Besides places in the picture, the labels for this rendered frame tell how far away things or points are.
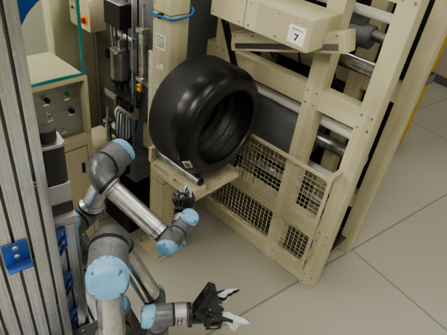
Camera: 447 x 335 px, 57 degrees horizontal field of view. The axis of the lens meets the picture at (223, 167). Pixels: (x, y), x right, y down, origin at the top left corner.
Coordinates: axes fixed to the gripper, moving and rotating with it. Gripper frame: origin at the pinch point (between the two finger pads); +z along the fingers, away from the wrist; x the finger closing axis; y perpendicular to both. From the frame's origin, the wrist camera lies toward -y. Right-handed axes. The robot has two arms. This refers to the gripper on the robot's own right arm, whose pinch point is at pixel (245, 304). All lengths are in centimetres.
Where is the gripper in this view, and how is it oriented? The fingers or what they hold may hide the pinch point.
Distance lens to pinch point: 151.2
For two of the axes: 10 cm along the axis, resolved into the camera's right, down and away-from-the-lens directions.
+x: 1.9, 4.9, -8.5
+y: -1.0, 8.7, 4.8
